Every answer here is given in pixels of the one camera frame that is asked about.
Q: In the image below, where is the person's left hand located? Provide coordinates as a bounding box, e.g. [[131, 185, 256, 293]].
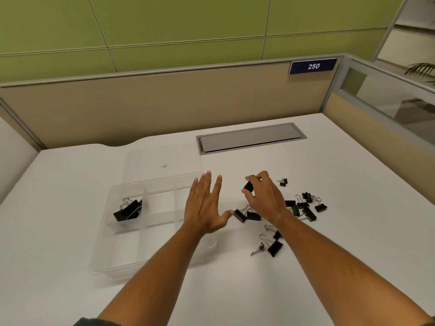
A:
[[182, 171, 234, 237]]

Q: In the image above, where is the large black binder clip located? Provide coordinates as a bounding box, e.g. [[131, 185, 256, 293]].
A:
[[113, 197, 140, 222], [126, 198, 143, 220]]

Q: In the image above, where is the white desk partition panel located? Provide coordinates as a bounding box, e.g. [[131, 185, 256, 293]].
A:
[[0, 98, 47, 205]]

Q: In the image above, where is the grey desk cable hatch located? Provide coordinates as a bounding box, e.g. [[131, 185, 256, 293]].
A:
[[196, 122, 308, 156]]

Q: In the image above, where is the dark shirt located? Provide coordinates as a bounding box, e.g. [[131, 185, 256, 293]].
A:
[[73, 317, 122, 326]]

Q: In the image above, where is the clear plastic lid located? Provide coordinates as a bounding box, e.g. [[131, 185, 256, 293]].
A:
[[122, 142, 204, 187]]

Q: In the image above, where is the person's right hand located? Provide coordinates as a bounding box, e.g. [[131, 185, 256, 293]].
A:
[[242, 170, 290, 225]]

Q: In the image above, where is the person's right forearm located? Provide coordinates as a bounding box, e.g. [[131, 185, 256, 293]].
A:
[[272, 214, 433, 326]]

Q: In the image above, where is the glass-topped desk partition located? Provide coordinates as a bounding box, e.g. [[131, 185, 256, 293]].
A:
[[321, 55, 435, 205]]

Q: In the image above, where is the beige desk partition panel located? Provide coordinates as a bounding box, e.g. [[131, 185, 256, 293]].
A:
[[0, 54, 346, 150]]

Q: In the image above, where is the clear plastic organizer box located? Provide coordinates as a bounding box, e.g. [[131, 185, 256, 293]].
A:
[[89, 172, 218, 279]]

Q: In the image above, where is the group of black binder clips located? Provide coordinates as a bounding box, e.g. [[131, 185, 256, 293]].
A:
[[233, 178, 328, 258]]

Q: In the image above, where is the blue number sign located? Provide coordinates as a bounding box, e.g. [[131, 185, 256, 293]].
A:
[[288, 58, 338, 75]]

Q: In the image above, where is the white shelf unit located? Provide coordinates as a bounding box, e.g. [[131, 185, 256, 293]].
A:
[[372, 0, 435, 69]]

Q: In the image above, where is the green potted plant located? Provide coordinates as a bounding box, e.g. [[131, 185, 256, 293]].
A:
[[404, 62, 435, 86]]

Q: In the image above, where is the person's left forearm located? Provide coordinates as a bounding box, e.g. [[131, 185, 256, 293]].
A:
[[98, 225, 206, 326]]

